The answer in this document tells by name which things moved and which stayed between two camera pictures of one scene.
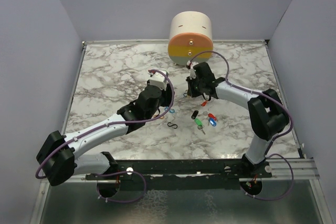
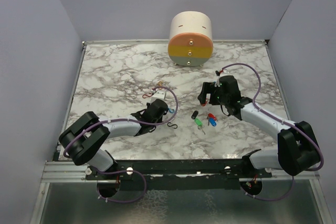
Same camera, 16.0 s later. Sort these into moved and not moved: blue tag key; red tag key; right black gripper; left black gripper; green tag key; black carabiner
Moved: right black gripper; left black gripper
Not moved: blue tag key; black carabiner; green tag key; red tag key
